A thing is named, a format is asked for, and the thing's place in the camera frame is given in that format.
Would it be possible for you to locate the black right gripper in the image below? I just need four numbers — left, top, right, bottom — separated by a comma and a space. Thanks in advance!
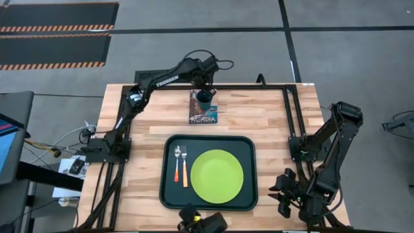
267, 167, 307, 219

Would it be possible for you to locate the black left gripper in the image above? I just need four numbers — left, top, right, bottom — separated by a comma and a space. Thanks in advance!
192, 69, 217, 98

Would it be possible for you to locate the dark green plastic cup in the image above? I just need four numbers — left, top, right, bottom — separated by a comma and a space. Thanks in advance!
196, 89, 215, 111

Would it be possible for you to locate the lime green plate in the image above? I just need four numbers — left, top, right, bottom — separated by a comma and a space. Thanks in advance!
190, 149, 245, 205

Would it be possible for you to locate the spoon with orange-red handle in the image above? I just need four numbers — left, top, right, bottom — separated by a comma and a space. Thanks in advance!
173, 145, 182, 183

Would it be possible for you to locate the fork with orange handle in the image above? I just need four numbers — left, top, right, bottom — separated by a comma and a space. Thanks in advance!
180, 144, 189, 188

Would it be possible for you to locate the dark green plastic tray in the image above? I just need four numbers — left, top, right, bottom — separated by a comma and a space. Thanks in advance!
158, 134, 259, 212

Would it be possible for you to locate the Acadia picture book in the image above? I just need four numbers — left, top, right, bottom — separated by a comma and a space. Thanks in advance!
188, 89, 219, 126

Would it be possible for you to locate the black chair base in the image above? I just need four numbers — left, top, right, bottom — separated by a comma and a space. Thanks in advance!
381, 110, 414, 140

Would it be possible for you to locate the black handheld controller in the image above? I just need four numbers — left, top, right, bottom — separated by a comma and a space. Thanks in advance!
69, 157, 86, 176

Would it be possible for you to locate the white paper sheet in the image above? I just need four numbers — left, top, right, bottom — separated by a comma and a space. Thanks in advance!
51, 176, 82, 199
59, 155, 89, 178

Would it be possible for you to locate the black hazard-striped floor mat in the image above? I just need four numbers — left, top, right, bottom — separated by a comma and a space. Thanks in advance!
0, 33, 113, 71
0, 1, 120, 33

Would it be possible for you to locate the white tape roll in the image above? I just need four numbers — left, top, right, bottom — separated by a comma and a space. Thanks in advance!
58, 196, 80, 208

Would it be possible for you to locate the dark grey side desk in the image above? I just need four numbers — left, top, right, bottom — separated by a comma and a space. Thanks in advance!
0, 90, 85, 233

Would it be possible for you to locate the computer monitor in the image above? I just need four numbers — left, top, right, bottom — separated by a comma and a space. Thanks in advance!
0, 113, 27, 185

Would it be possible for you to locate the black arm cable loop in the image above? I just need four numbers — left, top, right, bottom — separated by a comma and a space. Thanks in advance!
183, 49, 235, 71

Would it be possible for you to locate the black aluminium table frame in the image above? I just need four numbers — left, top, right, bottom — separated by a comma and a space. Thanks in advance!
76, 83, 352, 233

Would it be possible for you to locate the white cable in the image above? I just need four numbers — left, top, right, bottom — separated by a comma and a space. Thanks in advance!
30, 121, 98, 164

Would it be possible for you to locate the yellow cable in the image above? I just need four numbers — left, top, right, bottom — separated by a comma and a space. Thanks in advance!
24, 138, 62, 158

